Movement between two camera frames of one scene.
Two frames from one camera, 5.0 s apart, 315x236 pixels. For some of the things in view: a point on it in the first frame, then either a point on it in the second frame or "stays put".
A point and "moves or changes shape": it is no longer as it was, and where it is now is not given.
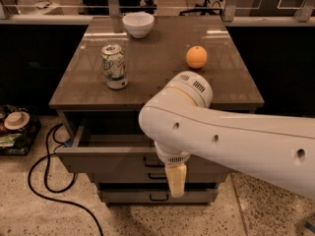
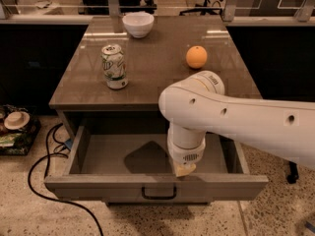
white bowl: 139,24 stays put
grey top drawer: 112,142 moves or changes shape
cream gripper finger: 176,178 -> 184,170
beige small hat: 17,120 stays put
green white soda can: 114,67 stays put
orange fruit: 196,57 stays put
